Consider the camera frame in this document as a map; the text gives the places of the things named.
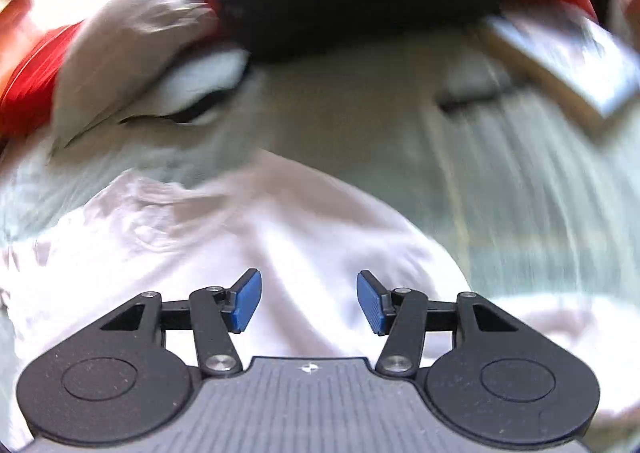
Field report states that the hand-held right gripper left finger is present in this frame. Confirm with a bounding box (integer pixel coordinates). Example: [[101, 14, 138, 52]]
[[100, 269, 263, 378]]

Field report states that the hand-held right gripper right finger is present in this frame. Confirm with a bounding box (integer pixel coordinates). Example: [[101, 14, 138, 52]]
[[356, 270, 519, 378]]

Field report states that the white printed t-shirt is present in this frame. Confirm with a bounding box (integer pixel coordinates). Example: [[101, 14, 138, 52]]
[[0, 150, 640, 453]]

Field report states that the green checked bed blanket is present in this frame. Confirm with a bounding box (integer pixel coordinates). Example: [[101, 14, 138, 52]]
[[0, 40, 640, 319]]

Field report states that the white folded cloth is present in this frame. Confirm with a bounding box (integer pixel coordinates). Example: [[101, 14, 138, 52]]
[[154, 49, 252, 124]]

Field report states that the grey-green pillow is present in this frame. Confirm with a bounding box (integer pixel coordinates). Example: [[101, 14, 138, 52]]
[[49, 0, 253, 150]]

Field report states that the red quilt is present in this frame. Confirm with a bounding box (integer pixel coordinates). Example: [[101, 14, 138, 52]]
[[0, 0, 608, 140]]

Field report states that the paperback book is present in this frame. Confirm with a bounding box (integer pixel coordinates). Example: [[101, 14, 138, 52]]
[[477, 7, 640, 131]]

